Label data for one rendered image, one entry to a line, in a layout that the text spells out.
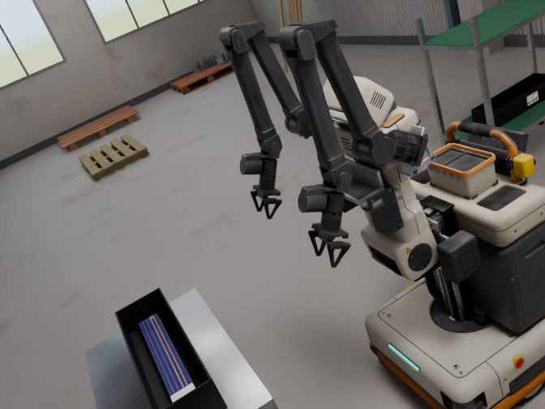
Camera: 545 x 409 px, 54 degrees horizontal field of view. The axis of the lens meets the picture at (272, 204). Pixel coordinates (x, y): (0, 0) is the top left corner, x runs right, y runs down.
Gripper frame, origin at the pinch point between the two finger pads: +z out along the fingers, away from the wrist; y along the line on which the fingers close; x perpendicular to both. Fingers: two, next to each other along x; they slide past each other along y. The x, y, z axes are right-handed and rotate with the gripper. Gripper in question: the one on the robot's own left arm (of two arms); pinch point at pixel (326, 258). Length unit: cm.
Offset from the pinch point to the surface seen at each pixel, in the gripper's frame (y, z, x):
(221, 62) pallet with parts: -771, -35, 235
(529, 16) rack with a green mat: -105, -88, 179
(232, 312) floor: -145, 94, 32
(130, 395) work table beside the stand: -20, 48, -51
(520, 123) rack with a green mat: -109, -28, 194
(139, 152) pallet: -517, 71, 49
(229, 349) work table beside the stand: -13.6, 33.4, -22.0
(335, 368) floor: -63, 84, 53
